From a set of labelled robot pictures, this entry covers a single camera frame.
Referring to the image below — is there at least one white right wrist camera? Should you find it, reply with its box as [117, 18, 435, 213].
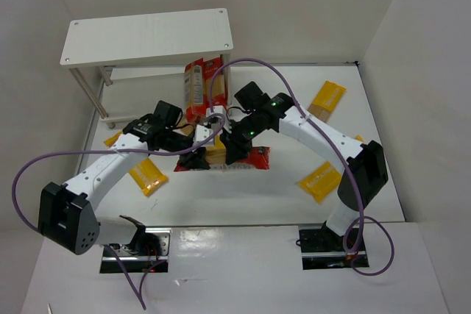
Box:
[206, 105, 229, 125]

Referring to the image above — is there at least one red spaghetti bag shelf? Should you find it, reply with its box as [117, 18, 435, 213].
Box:
[203, 57, 228, 108]
[184, 58, 206, 123]

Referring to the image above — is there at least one white shelf with metal legs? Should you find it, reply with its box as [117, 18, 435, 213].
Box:
[60, 8, 233, 128]

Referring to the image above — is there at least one red spaghetti bag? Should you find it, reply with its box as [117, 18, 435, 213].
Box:
[174, 146, 270, 172]

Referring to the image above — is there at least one yellow pasta bag left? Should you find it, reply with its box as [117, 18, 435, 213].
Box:
[104, 131, 169, 197]

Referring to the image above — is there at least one red spaghetti bag shelf right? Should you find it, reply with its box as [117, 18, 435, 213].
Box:
[203, 57, 228, 108]

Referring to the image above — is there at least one yellow pasta bag centre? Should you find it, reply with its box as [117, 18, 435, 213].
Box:
[206, 135, 226, 155]

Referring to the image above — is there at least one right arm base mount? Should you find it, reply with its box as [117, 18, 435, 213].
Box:
[295, 226, 369, 271]

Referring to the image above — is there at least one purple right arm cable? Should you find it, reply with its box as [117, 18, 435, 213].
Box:
[205, 57, 395, 277]

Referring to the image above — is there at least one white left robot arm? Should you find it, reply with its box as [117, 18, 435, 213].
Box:
[38, 101, 194, 255]

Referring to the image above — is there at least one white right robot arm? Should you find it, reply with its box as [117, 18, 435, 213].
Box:
[221, 82, 389, 236]

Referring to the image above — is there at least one yellow pasta bag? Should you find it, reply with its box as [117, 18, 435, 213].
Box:
[206, 135, 226, 155]
[308, 81, 347, 123]
[104, 131, 169, 197]
[298, 162, 342, 204]

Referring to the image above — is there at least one red spaghetti bag shelf left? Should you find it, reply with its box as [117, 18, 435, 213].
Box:
[184, 58, 206, 123]

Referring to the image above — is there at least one yellow pasta bag near right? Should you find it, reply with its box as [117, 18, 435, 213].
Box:
[298, 162, 342, 204]

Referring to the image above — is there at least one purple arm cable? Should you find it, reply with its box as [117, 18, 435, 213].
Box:
[205, 57, 395, 277]
[12, 113, 226, 310]

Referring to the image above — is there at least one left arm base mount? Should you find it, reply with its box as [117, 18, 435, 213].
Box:
[99, 227, 171, 274]

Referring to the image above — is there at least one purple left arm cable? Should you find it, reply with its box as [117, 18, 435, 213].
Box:
[12, 113, 226, 310]

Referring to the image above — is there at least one yellow pasta bag far right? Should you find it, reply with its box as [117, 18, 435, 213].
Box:
[308, 81, 347, 123]

